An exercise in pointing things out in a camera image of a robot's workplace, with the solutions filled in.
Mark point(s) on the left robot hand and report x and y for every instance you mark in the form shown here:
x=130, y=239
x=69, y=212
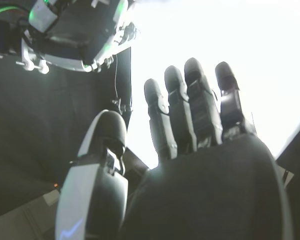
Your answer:
x=202, y=190

